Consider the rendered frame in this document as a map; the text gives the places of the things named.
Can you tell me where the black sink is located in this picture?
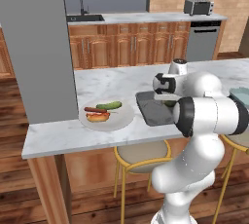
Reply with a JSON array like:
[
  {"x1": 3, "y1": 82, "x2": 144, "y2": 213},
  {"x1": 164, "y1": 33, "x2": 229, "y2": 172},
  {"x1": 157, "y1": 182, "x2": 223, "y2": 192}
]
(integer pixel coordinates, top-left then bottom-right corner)
[{"x1": 66, "y1": 14, "x2": 106, "y2": 23}]

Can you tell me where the silver toaster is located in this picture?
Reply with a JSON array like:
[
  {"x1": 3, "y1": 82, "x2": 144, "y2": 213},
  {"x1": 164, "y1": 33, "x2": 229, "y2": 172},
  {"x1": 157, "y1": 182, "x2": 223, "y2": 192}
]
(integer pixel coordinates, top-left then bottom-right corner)
[{"x1": 183, "y1": 0, "x2": 215, "y2": 17}]

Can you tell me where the grey tupperware container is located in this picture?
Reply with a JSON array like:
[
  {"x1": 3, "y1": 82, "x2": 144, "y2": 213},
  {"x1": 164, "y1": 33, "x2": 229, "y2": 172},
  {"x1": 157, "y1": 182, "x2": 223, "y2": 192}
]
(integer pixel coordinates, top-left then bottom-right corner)
[{"x1": 135, "y1": 91, "x2": 178, "y2": 128}]

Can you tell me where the hot dog in bun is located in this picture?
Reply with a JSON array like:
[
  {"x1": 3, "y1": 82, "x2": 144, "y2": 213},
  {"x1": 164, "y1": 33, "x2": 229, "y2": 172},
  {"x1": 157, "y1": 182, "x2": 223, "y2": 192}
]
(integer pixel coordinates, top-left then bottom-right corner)
[{"x1": 85, "y1": 111, "x2": 111, "y2": 124}]

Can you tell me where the large white plate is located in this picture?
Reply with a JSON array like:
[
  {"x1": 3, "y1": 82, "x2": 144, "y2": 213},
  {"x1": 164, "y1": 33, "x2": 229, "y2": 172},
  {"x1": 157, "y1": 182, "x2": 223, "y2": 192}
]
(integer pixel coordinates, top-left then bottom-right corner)
[{"x1": 78, "y1": 98, "x2": 135, "y2": 132}]

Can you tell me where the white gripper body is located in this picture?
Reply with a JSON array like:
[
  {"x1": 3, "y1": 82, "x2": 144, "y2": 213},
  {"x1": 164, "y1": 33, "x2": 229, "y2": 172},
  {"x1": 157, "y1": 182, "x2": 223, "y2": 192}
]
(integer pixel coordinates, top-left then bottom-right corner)
[{"x1": 153, "y1": 93, "x2": 180, "y2": 102}]

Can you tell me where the wooden cupboard run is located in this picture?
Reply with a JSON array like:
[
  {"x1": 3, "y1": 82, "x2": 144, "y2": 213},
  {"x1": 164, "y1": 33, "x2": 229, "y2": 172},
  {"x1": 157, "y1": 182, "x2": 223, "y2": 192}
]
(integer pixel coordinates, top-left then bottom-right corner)
[
  {"x1": 0, "y1": 26, "x2": 16, "y2": 80},
  {"x1": 68, "y1": 21, "x2": 192, "y2": 71}
]

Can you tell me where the green cucumber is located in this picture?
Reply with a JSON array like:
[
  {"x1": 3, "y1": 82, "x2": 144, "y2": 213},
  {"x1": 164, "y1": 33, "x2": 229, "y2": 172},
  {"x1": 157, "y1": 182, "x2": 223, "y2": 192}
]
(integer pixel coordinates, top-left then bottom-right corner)
[{"x1": 95, "y1": 100, "x2": 124, "y2": 111}]

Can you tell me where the tall grey fridge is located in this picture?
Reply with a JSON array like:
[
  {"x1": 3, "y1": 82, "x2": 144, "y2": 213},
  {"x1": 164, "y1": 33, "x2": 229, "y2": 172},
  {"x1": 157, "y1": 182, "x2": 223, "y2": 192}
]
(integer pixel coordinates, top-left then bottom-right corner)
[{"x1": 0, "y1": 0, "x2": 80, "y2": 126}]

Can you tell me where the wooden island base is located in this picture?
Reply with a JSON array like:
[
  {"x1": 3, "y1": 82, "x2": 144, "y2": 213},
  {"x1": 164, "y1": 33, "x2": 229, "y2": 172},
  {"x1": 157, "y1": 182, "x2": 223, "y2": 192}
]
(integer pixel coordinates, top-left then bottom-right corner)
[{"x1": 26, "y1": 136, "x2": 249, "y2": 224}]

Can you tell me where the grey dishwasher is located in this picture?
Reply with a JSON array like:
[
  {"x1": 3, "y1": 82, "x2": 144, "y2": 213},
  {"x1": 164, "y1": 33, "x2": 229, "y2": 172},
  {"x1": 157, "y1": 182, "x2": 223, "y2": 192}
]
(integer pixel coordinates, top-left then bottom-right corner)
[{"x1": 186, "y1": 20, "x2": 223, "y2": 63}]

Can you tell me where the small green vegetable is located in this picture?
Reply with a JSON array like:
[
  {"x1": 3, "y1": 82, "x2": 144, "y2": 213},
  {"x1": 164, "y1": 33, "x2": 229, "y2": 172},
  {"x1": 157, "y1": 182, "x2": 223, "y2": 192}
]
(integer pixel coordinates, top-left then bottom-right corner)
[{"x1": 163, "y1": 100, "x2": 178, "y2": 108}]

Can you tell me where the brown sausage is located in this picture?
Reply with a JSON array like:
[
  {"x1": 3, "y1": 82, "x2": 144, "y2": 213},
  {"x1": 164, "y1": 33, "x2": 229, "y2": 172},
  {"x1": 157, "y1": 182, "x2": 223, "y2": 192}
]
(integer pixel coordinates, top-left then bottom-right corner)
[{"x1": 84, "y1": 106, "x2": 108, "y2": 114}]

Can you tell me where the black tap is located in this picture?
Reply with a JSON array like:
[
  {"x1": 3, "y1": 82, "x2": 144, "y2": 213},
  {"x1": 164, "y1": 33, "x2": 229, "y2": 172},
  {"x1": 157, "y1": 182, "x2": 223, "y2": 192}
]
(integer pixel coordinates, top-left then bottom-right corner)
[{"x1": 79, "y1": 0, "x2": 90, "y2": 17}]

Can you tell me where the teal tupperware container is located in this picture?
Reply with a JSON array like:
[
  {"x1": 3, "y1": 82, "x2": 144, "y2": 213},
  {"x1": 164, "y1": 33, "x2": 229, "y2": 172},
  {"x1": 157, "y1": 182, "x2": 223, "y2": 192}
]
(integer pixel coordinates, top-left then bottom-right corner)
[{"x1": 228, "y1": 86, "x2": 249, "y2": 109}]

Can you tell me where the yellow stool with beige seat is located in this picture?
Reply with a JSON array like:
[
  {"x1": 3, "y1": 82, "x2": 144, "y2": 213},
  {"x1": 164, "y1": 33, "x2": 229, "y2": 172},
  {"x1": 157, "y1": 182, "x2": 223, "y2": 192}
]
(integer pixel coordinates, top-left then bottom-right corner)
[
  {"x1": 211, "y1": 132, "x2": 249, "y2": 224},
  {"x1": 113, "y1": 139, "x2": 173, "y2": 224}
]

